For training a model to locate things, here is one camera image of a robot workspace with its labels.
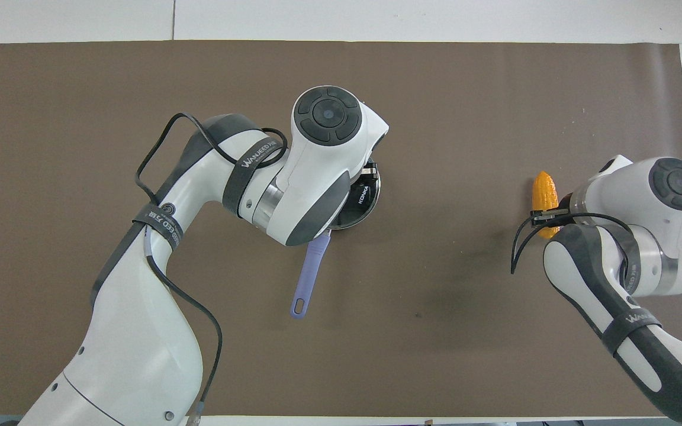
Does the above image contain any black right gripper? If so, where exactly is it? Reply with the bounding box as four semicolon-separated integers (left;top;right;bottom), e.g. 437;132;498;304
530;206;573;228

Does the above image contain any yellow corn cob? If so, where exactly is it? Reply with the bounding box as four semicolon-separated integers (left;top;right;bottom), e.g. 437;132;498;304
532;171;560;240

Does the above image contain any glass lid purple knob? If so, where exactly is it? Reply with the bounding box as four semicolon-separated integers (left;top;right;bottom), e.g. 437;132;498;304
328;163;382;231

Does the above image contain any brown table mat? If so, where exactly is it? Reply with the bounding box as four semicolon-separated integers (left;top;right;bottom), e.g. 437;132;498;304
0;40;682;418

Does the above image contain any dark blue pot purple handle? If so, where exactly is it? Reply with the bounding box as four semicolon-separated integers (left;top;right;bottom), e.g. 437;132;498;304
289;163;383;321

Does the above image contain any black left forearm cable strap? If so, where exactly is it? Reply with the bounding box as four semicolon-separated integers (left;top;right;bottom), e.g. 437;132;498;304
222;138;286;218

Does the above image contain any black forearm cable strap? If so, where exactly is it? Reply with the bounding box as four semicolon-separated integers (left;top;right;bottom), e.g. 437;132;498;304
604;306;662;357
222;138;286;218

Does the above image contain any black right forearm cable strap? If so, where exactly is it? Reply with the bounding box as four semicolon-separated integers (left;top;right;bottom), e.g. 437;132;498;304
604;306;662;357

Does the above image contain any black left elbow cable strap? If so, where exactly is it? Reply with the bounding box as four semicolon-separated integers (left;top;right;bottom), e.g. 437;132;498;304
132;203;184;247

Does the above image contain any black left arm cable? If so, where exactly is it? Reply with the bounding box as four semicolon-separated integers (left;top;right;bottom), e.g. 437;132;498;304
135;112;289;426

